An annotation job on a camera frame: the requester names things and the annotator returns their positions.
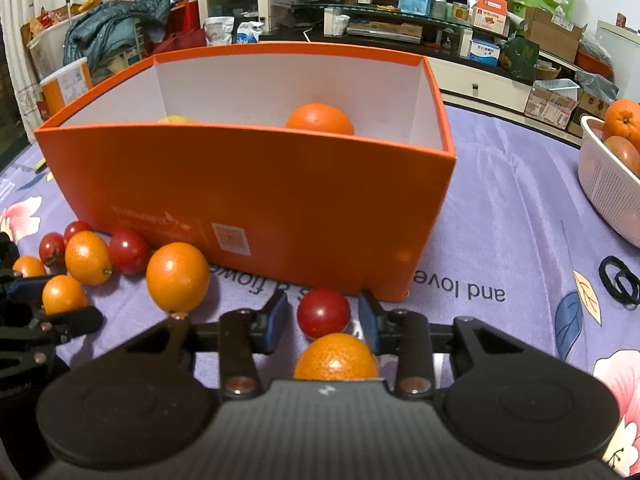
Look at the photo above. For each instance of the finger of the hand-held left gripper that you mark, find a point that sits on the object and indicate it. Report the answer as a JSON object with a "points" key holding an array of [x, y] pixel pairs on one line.
{"points": [[75, 321], [25, 288]]}

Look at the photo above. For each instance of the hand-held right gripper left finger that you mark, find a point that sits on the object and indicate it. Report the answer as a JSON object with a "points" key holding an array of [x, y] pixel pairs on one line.
{"points": [[276, 325]]}

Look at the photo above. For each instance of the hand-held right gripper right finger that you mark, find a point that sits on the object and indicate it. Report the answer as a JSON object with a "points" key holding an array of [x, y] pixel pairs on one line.
{"points": [[367, 322]]}

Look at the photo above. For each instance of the small orange kumquat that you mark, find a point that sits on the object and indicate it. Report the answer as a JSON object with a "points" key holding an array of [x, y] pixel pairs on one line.
{"points": [[87, 257], [28, 266], [177, 277], [63, 294]]}

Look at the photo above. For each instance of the dimpled mandarin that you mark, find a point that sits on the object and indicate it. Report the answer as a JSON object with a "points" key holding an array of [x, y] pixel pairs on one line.
{"points": [[335, 357]]}

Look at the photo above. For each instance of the orange cardboard box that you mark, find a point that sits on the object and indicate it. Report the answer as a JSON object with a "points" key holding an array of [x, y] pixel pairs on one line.
{"points": [[275, 200]]}

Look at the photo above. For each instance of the large orange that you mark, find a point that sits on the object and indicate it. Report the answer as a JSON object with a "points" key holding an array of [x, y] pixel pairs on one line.
{"points": [[320, 120]]}

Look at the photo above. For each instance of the yellow-green pear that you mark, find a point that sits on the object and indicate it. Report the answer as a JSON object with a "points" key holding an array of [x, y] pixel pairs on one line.
{"points": [[176, 120]]}

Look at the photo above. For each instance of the yellow utility knife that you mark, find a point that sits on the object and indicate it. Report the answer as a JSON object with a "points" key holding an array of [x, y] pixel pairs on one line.
{"points": [[40, 166]]}

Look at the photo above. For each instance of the purple floral tablecloth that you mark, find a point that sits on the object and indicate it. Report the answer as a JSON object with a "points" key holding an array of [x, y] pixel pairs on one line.
{"points": [[500, 210]]}

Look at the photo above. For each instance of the white curtain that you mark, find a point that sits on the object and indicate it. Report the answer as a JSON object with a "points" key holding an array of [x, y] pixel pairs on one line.
{"points": [[20, 50]]}

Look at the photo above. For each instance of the white low cabinet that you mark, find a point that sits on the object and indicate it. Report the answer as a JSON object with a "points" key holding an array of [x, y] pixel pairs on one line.
{"points": [[475, 85]]}

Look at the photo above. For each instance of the white plastic basket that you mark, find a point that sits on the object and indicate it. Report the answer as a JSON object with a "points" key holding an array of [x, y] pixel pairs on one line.
{"points": [[610, 195]]}

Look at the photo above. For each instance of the blue down jacket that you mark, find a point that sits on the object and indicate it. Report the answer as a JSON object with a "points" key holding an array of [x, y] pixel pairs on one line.
{"points": [[115, 25]]}

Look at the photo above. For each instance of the printed cardboard box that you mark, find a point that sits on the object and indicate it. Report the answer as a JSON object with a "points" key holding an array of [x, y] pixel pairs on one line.
{"points": [[550, 102]]}

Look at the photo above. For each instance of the black glass television stand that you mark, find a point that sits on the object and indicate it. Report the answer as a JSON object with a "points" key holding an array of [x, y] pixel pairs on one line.
{"points": [[312, 35]]}

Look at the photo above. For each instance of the red bag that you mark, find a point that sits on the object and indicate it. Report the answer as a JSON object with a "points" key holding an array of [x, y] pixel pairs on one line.
{"points": [[180, 40]]}

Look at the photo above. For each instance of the white snack bag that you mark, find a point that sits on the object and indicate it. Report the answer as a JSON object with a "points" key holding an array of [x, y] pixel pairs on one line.
{"points": [[219, 30]]}

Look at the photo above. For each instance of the red apple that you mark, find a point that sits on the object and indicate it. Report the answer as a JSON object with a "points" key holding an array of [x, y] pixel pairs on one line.
{"points": [[622, 157]]}

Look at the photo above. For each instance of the dark green gift bag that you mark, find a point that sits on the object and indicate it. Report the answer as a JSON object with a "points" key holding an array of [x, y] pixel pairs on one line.
{"points": [[520, 57]]}

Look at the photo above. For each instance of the navel orange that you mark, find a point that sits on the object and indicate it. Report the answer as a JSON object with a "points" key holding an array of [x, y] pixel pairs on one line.
{"points": [[622, 117]]}

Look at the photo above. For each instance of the orange and white carton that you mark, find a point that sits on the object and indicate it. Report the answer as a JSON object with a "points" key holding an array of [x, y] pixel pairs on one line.
{"points": [[489, 12]]}

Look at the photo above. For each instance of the orange plastic crate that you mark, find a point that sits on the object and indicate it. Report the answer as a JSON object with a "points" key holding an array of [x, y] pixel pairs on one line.
{"points": [[594, 64]]}

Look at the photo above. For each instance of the brown cardboard box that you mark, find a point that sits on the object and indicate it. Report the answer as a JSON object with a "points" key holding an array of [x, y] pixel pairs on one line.
{"points": [[555, 30]]}

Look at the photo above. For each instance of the white chest freezer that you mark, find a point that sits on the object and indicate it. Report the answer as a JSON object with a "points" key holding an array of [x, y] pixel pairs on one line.
{"points": [[620, 55]]}

